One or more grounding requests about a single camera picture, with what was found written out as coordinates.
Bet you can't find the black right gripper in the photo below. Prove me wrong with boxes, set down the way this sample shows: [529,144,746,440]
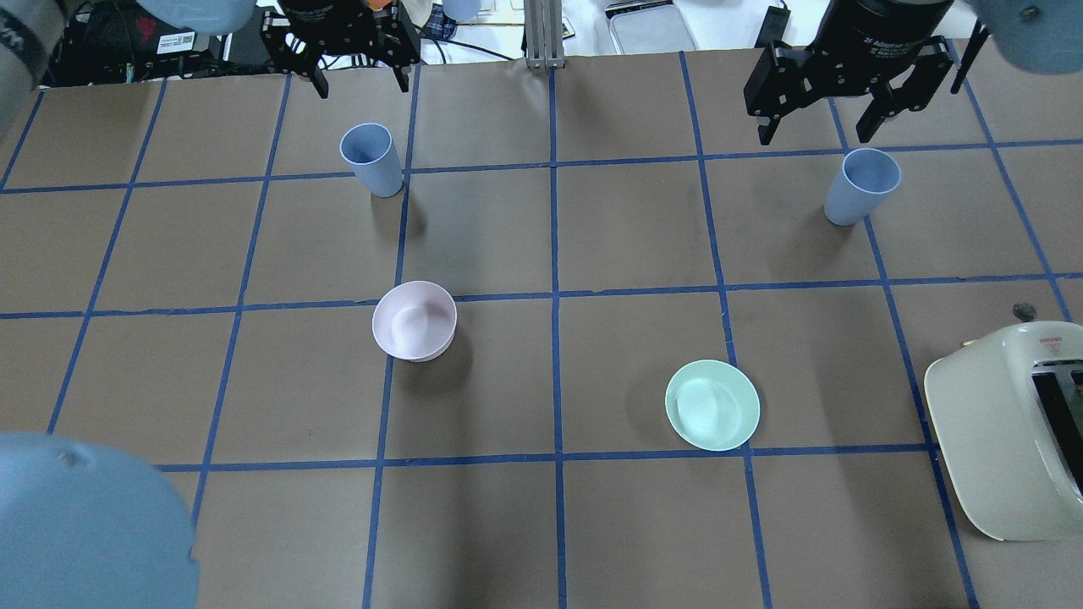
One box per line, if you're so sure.
[744,1,953,146]

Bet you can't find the pink bowl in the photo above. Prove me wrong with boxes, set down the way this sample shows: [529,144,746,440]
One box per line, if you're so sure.
[371,280,458,363]

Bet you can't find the cream toaster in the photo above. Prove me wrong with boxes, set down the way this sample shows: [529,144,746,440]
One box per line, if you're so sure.
[923,321,1082,542]

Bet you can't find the aluminium frame post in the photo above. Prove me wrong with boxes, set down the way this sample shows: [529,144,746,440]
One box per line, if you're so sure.
[523,0,566,70]

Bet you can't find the mint green bowl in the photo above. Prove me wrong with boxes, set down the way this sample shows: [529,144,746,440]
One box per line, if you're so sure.
[664,359,761,453]

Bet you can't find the blue cup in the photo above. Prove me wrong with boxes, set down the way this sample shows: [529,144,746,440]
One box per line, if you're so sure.
[823,147,904,226]
[338,124,404,198]

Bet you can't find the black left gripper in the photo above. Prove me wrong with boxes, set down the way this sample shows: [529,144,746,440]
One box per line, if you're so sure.
[261,1,421,100]

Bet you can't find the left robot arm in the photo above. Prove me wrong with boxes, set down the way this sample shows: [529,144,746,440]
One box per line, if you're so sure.
[1,1,421,608]

